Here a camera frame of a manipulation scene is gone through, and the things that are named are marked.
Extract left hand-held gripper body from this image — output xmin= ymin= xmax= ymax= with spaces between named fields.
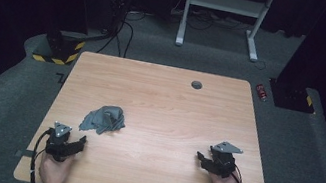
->
xmin=43 ymin=119 xmax=79 ymax=165

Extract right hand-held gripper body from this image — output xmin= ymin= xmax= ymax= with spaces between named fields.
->
xmin=205 ymin=139 xmax=246 ymax=182

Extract black yellow striped stand base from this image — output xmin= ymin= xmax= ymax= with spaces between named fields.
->
xmin=30 ymin=25 xmax=90 ymax=70

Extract grey tape strip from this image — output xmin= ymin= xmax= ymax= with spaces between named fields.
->
xmin=13 ymin=147 xmax=39 ymax=162

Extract black floor cables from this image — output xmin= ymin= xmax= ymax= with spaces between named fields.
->
xmin=96 ymin=4 xmax=147 ymax=62

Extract round cable hole in table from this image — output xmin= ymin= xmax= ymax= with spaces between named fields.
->
xmin=190 ymin=79 xmax=204 ymax=91

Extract person's left hand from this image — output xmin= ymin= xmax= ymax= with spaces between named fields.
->
xmin=36 ymin=149 xmax=77 ymax=183

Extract red can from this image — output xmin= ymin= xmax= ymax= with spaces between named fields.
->
xmin=253 ymin=83 xmax=271 ymax=104

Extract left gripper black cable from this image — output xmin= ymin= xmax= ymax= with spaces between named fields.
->
xmin=26 ymin=127 xmax=54 ymax=183

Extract grey cloth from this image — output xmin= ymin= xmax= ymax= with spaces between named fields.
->
xmin=77 ymin=100 xmax=130 ymax=140

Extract white metal stand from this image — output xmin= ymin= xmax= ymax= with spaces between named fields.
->
xmin=173 ymin=0 xmax=279 ymax=65

